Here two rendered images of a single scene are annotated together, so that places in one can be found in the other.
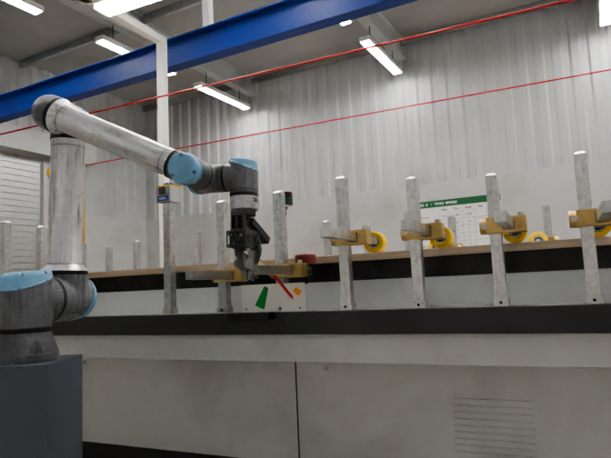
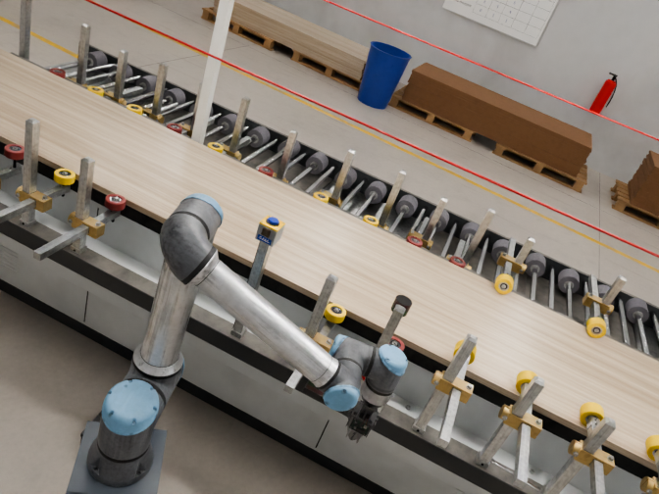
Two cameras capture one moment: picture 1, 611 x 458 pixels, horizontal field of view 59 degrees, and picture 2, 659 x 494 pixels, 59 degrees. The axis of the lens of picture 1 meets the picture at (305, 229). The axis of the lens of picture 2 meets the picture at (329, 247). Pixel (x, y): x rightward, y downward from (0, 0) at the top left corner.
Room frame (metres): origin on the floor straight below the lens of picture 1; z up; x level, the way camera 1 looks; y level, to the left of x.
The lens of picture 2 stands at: (0.52, 0.80, 2.23)
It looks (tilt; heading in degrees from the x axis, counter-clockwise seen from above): 31 degrees down; 345
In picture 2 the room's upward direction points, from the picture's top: 21 degrees clockwise
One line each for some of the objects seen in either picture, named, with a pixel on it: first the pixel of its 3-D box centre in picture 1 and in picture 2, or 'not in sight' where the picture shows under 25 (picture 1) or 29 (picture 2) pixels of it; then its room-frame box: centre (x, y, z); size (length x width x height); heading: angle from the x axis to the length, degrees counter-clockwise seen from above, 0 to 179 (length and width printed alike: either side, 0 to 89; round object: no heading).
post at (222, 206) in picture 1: (224, 262); (312, 327); (2.10, 0.32, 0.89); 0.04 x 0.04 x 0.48; 65
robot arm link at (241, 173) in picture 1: (243, 178); (386, 369); (1.70, 0.19, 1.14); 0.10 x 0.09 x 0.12; 77
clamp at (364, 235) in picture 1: (350, 237); (451, 385); (1.88, -0.15, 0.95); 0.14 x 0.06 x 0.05; 65
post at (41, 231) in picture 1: (41, 277); (82, 212); (2.52, 1.23, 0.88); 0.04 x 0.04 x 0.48; 65
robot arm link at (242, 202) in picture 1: (245, 204); (378, 390); (1.69, 0.19, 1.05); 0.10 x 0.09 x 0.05; 65
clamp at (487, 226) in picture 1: (503, 224); (590, 456); (1.67, -0.61, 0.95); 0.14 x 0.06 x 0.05; 65
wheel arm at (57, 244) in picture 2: not in sight; (79, 231); (2.45, 1.21, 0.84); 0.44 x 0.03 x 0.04; 155
